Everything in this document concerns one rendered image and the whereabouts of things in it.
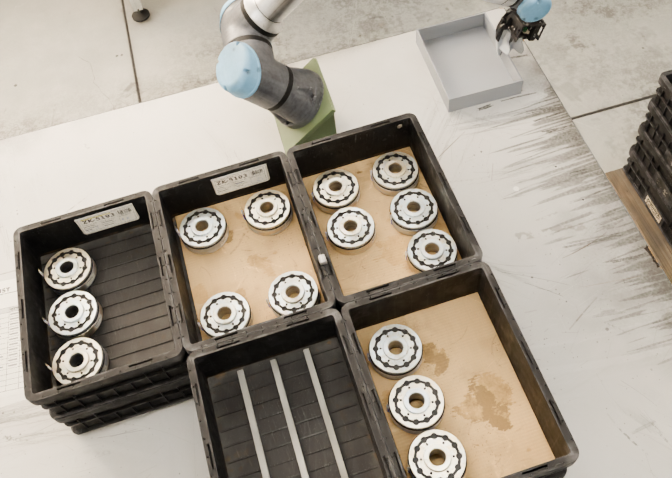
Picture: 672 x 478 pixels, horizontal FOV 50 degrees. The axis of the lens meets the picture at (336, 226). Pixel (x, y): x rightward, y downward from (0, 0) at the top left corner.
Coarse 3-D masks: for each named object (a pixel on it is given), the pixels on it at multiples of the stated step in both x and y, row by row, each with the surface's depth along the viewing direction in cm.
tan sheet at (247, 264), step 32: (256, 192) 166; (288, 192) 165; (192, 256) 158; (224, 256) 157; (256, 256) 157; (288, 256) 156; (192, 288) 154; (224, 288) 153; (256, 288) 153; (320, 288) 151; (256, 320) 149
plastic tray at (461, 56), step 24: (456, 24) 202; (480, 24) 205; (432, 48) 202; (456, 48) 201; (480, 48) 201; (432, 72) 195; (456, 72) 197; (480, 72) 196; (504, 72) 195; (456, 96) 186; (480, 96) 188; (504, 96) 191
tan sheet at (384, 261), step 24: (336, 168) 167; (360, 168) 167; (360, 192) 163; (384, 216) 159; (384, 240) 156; (408, 240) 156; (336, 264) 154; (360, 264) 154; (384, 264) 153; (360, 288) 151
